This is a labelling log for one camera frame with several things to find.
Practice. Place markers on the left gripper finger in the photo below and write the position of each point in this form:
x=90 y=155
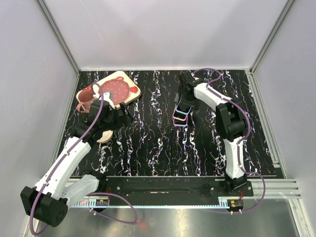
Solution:
x=123 y=113
x=127 y=120

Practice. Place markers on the pink mug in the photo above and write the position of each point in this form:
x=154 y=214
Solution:
x=86 y=98

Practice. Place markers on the phone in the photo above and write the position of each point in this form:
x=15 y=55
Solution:
x=179 y=123
x=181 y=111
x=180 y=118

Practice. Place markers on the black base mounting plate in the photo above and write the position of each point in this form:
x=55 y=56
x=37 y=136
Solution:
x=200 y=185

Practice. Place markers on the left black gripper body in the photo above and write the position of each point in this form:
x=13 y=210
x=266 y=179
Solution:
x=114 y=121

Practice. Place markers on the phone in purple case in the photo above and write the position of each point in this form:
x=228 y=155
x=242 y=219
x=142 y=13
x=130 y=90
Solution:
x=179 y=123

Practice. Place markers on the beige wooden bowl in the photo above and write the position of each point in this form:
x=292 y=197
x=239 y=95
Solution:
x=106 y=137

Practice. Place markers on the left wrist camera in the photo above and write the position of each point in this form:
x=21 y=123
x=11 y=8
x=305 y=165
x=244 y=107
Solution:
x=106 y=96

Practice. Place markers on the phone in pink case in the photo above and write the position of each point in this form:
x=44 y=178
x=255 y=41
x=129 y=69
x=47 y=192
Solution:
x=180 y=118

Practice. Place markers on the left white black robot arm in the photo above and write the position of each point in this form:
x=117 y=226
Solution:
x=49 y=199

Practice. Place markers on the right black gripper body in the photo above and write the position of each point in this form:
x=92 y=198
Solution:
x=184 y=98

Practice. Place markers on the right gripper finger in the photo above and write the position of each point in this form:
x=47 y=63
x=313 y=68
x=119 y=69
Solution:
x=177 y=97
x=193 y=104

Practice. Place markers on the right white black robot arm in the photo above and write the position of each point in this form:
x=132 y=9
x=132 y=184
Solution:
x=231 y=122

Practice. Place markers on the pink dotted plate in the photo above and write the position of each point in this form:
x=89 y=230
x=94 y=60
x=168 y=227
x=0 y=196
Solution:
x=118 y=88

